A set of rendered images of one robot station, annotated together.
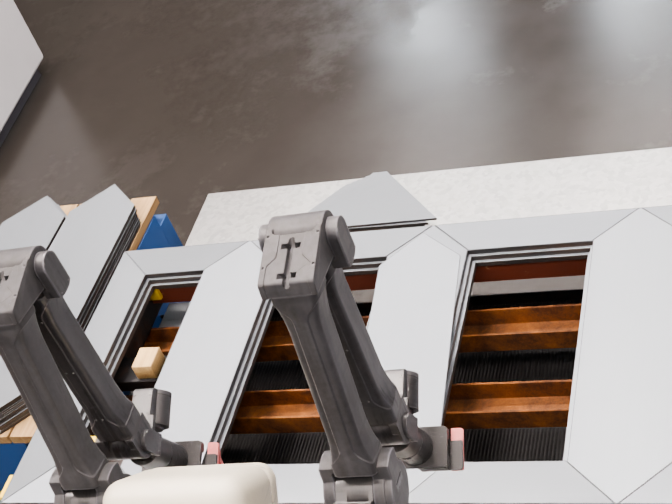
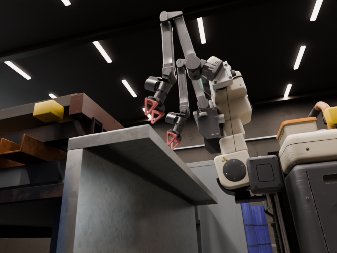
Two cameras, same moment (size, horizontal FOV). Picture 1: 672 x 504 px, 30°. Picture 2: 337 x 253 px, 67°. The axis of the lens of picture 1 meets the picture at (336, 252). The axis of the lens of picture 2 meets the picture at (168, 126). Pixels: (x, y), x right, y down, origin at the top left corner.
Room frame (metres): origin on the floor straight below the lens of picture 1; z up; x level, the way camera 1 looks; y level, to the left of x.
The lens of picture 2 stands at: (1.74, 1.49, 0.45)
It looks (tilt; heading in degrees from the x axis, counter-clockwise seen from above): 24 degrees up; 257
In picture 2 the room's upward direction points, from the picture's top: 3 degrees counter-clockwise
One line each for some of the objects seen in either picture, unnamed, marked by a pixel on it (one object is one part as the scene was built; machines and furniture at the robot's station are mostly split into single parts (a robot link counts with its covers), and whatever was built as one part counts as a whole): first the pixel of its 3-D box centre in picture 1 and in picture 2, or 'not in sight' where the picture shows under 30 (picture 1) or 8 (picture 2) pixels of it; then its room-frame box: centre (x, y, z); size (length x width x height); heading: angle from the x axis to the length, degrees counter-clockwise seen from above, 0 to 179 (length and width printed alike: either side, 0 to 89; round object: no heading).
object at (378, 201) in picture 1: (356, 206); not in sight; (2.43, -0.09, 0.77); 0.45 x 0.20 x 0.04; 62
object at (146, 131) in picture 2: not in sight; (178, 186); (1.45, 0.37, 0.67); 1.30 x 0.20 x 0.03; 62
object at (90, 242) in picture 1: (27, 301); not in sight; (2.51, 0.74, 0.82); 0.80 x 0.40 x 0.06; 152
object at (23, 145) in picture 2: not in sight; (135, 192); (1.62, 0.06, 0.70); 1.66 x 0.08 x 0.05; 62
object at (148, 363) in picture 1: (148, 362); not in sight; (2.15, 0.48, 0.79); 0.06 x 0.05 x 0.04; 152
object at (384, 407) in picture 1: (347, 339); (182, 88); (1.29, 0.03, 1.40); 0.11 x 0.06 x 0.43; 65
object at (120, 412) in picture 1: (78, 362); (167, 47); (1.47, 0.42, 1.40); 0.11 x 0.06 x 0.43; 65
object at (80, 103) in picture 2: not in sight; (165, 170); (1.47, 0.14, 0.80); 1.62 x 0.04 x 0.06; 62
